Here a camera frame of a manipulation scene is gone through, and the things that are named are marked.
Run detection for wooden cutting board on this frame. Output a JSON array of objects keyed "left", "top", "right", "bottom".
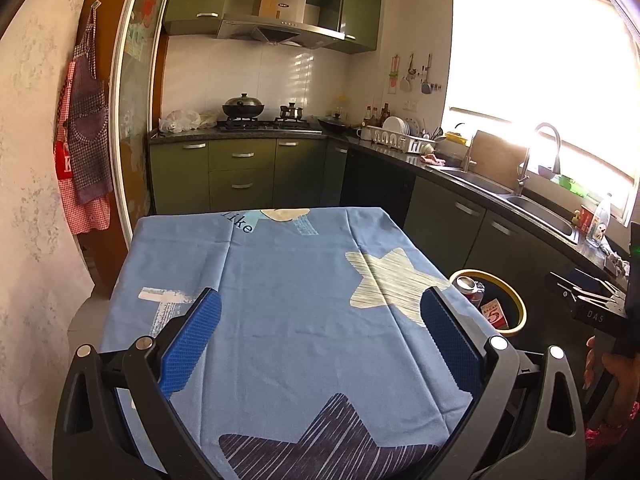
[{"left": 470, "top": 130, "right": 529, "bottom": 191}]

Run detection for crumpled plastic bag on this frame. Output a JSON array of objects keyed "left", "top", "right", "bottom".
[{"left": 159, "top": 109, "right": 219, "bottom": 135}]

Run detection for black yellow-rimmed trash bin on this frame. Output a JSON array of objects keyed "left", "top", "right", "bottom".
[{"left": 449, "top": 269, "right": 527, "bottom": 337}]

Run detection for white dish rack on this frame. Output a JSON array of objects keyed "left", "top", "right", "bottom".
[{"left": 374, "top": 129, "right": 436, "bottom": 155}]

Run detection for black gas stove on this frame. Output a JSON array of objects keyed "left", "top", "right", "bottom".
[{"left": 217, "top": 117, "right": 324, "bottom": 136}]

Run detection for red and white carton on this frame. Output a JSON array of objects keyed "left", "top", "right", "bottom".
[{"left": 480, "top": 299, "right": 511, "bottom": 331}]

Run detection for group of sauce bottles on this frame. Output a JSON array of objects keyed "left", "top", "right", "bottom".
[{"left": 364, "top": 102, "right": 394, "bottom": 129}]

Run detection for green lower kitchen cabinets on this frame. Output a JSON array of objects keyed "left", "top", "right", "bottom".
[{"left": 149, "top": 137, "right": 626, "bottom": 311}]

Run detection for black lidded wok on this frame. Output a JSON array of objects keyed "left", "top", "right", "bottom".
[{"left": 221, "top": 92, "right": 266, "bottom": 121}]

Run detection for red checked apron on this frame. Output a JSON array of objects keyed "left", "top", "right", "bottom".
[{"left": 52, "top": 60, "right": 112, "bottom": 236}]

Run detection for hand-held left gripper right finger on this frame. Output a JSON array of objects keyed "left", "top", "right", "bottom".
[{"left": 420, "top": 285, "right": 587, "bottom": 480}]

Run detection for person's right forearm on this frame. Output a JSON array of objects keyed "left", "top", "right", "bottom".
[{"left": 584, "top": 401, "right": 640, "bottom": 458}]

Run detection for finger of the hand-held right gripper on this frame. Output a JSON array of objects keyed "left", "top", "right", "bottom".
[
  {"left": 545, "top": 270, "right": 617, "bottom": 307},
  {"left": 569, "top": 268, "right": 627, "bottom": 299}
]

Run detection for steel range hood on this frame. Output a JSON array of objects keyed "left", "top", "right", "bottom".
[{"left": 216, "top": 14, "right": 346, "bottom": 50}]

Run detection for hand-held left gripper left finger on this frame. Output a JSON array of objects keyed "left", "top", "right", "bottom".
[{"left": 52, "top": 287, "right": 223, "bottom": 480}]

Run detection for small steel faucet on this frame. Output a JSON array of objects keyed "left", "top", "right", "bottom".
[{"left": 452, "top": 122, "right": 476, "bottom": 171}]

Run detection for purple checked apron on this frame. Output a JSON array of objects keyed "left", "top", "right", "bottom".
[{"left": 67, "top": 7, "right": 114, "bottom": 206}]

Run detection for black lidded pan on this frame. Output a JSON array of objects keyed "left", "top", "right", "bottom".
[{"left": 317, "top": 114, "right": 351, "bottom": 135}]

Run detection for clear plastic bottle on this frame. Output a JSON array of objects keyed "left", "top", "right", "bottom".
[{"left": 587, "top": 194, "right": 614, "bottom": 249}]

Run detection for patterned glass sliding door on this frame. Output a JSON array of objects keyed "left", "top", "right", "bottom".
[{"left": 111, "top": 0, "right": 179, "bottom": 226}]

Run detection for person's right hand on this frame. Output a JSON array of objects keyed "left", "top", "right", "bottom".
[{"left": 582, "top": 335, "right": 640, "bottom": 413}]

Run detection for red soda can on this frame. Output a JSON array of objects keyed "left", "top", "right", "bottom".
[{"left": 457, "top": 275, "right": 486, "bottom": 309}]

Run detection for hanging kitchen utensils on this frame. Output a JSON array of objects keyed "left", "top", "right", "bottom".
[{"left": 389, "top": 52, "right": 444, "bottom": 96}]

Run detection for steel double sink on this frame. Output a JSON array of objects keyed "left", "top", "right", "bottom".
[{"left": 435, "top": 167, "right": 581, "bottom": 246}]

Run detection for blue star-print tablecloth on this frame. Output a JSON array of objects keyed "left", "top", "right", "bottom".
[{"left": 100, "top": 208, "right": 476, "bottom": 480}]

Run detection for tall curved steel faucet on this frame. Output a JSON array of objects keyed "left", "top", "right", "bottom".
[{"left": 515, "top": 122, "right": 562, "bottom": 196}]

